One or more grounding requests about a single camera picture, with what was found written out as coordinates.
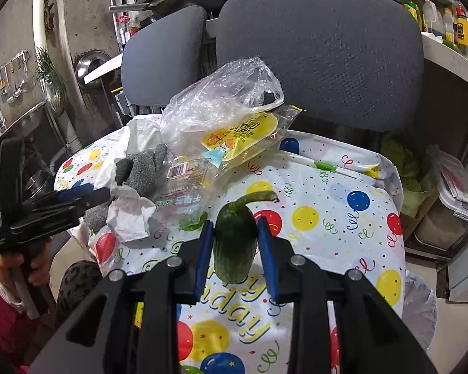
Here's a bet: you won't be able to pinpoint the clear plastic bag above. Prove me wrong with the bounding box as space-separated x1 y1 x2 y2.
160 57 285 155

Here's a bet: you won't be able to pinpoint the leopard pattern knee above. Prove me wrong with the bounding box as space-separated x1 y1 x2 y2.
55 260 102 328

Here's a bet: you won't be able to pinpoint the grey scouring cloth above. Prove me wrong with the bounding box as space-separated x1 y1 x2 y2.
83 144 169 232

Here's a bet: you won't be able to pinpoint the steel bowls under sink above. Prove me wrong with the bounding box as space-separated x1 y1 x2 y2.
25 170 54 199

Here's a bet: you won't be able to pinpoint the white paper napkin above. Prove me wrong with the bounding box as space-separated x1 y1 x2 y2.
106 186 156 243

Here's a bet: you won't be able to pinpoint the white trash bag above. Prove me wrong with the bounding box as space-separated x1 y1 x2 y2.
402 270 438 351

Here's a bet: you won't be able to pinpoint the cabbage in cardboard box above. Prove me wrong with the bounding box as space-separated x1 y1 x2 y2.
380 133 438 221

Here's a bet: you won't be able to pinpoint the hanging kitchen utensils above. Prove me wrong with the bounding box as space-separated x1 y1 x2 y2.
0 50 33 106

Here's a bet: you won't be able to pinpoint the left grey office chair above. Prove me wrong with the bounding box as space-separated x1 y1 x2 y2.
121 5 206 107

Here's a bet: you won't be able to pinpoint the right grey office chair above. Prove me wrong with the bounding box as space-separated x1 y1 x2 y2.
216 0 424 132

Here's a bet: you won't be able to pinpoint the white rice storage box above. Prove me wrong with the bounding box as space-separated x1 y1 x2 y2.
414 146 468 251

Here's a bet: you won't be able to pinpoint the white drain pipe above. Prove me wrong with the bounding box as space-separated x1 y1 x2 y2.
32 0 82 154

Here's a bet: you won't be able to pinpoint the green cucumber piece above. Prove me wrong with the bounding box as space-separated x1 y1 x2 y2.
213 190 279 285

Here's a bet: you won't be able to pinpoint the balloon birthday tablecloth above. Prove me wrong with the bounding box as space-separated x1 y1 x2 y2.
71 131 405 373

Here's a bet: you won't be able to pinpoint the white kitchen counter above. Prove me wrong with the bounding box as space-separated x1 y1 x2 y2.
421 32 468 84

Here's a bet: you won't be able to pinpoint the grey office chair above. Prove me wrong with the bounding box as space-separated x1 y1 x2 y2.
216 0 424 132
121 5 206 107

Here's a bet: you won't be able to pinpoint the green plant in vase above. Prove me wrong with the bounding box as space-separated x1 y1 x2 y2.
34 47 66 117

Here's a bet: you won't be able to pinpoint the person left hand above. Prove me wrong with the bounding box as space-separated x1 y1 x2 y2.
0 236 52 290

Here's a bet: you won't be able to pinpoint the yellow snack wrapper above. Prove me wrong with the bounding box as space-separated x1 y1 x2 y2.
201 112 279 163

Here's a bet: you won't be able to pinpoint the green label sauce bottle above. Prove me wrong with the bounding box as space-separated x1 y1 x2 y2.
402 0 422 31

